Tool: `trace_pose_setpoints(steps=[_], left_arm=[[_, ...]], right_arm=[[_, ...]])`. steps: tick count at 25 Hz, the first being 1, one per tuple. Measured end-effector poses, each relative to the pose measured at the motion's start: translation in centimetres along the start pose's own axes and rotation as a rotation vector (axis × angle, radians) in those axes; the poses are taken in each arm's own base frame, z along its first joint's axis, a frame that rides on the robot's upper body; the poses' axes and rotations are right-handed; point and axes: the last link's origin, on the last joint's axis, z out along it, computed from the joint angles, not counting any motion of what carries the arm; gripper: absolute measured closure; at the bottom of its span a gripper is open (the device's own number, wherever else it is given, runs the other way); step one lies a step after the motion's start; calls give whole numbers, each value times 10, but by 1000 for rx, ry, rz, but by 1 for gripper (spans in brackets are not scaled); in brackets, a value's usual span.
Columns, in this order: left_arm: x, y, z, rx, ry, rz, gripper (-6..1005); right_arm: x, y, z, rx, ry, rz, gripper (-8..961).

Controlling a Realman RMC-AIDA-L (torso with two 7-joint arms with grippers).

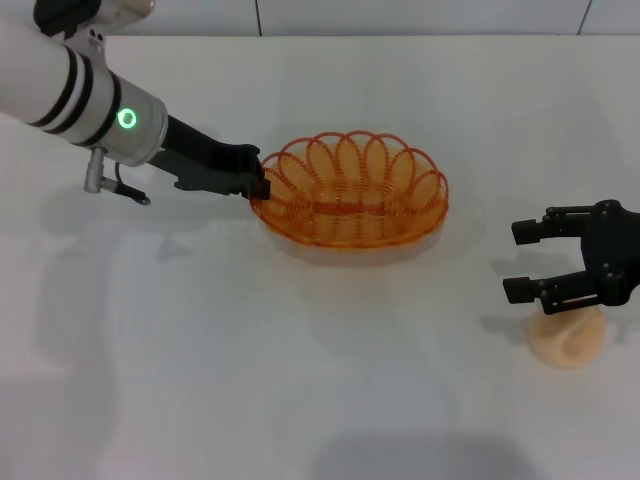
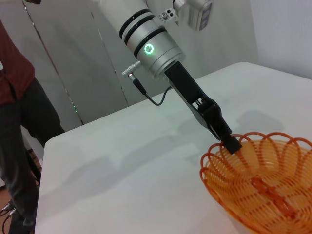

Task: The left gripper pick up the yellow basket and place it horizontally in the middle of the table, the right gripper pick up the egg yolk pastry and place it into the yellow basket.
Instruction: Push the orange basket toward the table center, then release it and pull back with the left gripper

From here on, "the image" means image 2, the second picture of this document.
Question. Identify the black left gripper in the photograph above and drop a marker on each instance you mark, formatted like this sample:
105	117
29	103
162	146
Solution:
185	83

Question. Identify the grey metal cabinet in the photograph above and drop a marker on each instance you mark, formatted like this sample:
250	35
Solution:
85	61

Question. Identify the person in red shirt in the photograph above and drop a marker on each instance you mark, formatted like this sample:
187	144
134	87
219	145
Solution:
14	117

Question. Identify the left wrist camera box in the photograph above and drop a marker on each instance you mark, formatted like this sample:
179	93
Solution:
198	14

